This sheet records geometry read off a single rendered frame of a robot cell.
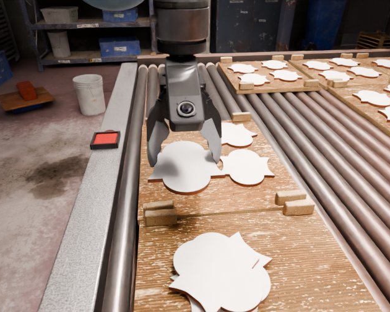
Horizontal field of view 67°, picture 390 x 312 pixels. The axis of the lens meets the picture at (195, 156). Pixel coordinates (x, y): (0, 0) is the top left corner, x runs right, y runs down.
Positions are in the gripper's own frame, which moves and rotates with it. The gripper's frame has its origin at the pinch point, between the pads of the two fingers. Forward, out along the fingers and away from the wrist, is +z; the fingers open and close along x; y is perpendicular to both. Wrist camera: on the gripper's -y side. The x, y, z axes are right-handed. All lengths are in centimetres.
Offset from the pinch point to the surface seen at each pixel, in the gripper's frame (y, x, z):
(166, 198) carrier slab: 5.7, 3.7, 12.1
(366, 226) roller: -3.7, -35.8, 15.0
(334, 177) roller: 11.1, -36.7, 13.7
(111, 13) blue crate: 460, 75, 25
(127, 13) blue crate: 458, 51, 26
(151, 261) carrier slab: -9.9, 6.4, 12.2
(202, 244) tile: -9.5, -2.0, 9.7
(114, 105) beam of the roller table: 62, 22, 14
